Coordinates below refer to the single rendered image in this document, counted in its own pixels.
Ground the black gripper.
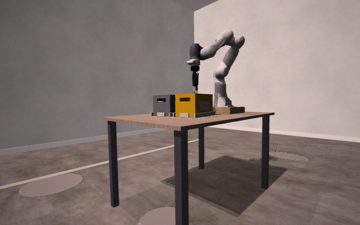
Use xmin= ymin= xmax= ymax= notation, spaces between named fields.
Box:
xmin=191 ymin=66 xmax=200 ymax=94

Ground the yellow crate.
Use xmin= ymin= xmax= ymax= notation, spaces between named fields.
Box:
xmin=175 ymin=94 xmax=213 ymax=117

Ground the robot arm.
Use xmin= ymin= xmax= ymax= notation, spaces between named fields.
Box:
xmin=187 ymin=29 xmax=245 ymax=107

